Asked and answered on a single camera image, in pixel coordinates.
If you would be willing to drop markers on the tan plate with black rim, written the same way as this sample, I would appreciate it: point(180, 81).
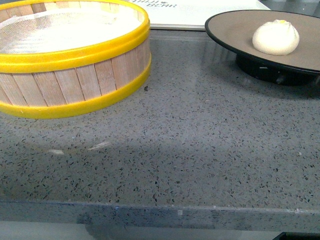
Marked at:
point(234, 31)

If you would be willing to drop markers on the white steamed bun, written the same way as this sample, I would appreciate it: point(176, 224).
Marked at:
point(278, 38)

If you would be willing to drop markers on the white rectangular tray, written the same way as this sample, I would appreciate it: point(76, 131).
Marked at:
point(191, 14)

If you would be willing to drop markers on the yellow-rimmed bamboo steamer basket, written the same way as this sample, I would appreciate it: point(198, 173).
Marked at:
point(76, 81)

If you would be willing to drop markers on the white steamer mesh liner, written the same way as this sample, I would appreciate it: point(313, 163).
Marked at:
point(63, 29)

